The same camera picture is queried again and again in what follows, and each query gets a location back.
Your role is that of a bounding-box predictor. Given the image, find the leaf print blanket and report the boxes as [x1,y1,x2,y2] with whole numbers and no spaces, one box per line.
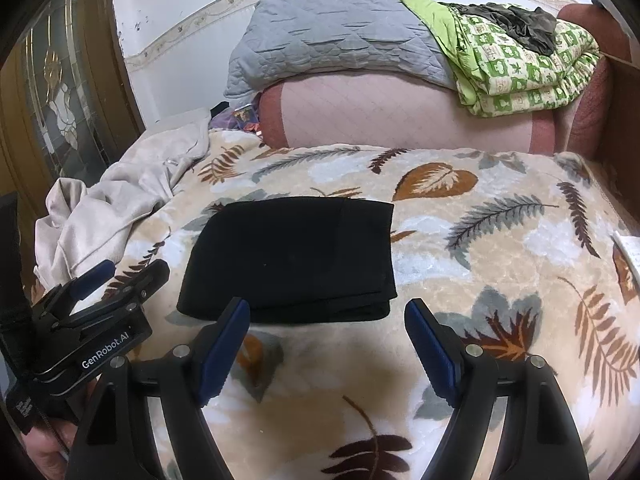
[30,130,640,480]

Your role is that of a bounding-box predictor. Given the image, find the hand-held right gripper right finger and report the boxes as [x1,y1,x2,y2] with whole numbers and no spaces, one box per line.
[404,298,591,480]

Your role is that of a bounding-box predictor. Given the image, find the colourful printed packet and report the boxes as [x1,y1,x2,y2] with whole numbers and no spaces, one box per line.
[231,104,263,133]

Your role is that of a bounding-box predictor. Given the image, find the pink quilted bedding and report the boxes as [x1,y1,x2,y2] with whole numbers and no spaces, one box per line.
[257,2,631,158]

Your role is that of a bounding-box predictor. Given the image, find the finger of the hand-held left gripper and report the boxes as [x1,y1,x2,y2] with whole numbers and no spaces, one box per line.
[75,259,172,318]
[60,260,116,307]

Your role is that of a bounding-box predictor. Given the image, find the green patterned quilt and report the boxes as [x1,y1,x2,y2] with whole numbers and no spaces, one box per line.
[398,0,601,118]

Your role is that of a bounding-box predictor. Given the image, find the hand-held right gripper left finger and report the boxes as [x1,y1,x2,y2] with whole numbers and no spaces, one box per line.
[65,297,251,480]

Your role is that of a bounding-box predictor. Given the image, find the wooden door with glass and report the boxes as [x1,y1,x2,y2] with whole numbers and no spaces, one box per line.
[0,0,146,271]

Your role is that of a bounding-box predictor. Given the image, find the grey quilted cover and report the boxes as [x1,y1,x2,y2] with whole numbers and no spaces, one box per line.
[222,0,458,101]

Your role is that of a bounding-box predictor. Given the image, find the person's left hand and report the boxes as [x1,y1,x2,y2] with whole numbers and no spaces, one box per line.
[22,377,101,480]

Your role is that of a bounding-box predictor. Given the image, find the beige garment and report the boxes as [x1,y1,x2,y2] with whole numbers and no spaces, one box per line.
[34,110,213,291]

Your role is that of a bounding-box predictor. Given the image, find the wooden board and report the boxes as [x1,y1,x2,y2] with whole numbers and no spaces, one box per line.
[595,2,640,241]

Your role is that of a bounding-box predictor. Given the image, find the black pants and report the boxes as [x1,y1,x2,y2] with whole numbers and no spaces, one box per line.
[176,196,399,324]

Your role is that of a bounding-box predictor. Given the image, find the dark grey garment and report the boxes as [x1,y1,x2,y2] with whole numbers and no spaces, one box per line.
[447,1,559,57]

